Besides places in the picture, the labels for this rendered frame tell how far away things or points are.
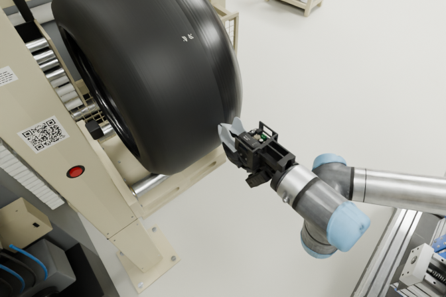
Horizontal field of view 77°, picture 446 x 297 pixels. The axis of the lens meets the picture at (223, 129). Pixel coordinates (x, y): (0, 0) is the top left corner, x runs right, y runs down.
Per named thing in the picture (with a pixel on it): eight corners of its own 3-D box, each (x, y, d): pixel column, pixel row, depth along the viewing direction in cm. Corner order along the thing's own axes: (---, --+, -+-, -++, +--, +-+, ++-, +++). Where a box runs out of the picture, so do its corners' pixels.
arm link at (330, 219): (338, 262, 48) (350, 246, 41) (289, 217, 54) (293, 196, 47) (366, 231, 50) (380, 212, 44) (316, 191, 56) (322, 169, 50)
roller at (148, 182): (129, 191, 83) (125, 185, 87) (137, 202, 85) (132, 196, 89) (220, 132, 97) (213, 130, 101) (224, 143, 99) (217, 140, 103)
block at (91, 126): (94, 141, 93) (89, 132, 89) (89, 132, 95) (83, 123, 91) (105, 135, 94) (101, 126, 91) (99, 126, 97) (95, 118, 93)
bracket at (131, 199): (137, 219, 86) (129, 206, 78) (85, 139, 105) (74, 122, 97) (147, 212, 88) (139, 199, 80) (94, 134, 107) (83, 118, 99)
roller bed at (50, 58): (35, 130, 101) (-21, 65, 78) (23, 107, 108) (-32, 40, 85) (87, 105, 109) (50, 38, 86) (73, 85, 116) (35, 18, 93)
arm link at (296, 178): (314, 191, 56) (287, 216, 53) (297, 176, 58) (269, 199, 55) (322, 170, 50) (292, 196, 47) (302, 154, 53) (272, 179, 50)
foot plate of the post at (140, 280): (139, 294, 148) (138, 294, 146) (116, 252, 160) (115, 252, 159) (181, 259, 158) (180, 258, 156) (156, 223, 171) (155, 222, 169)
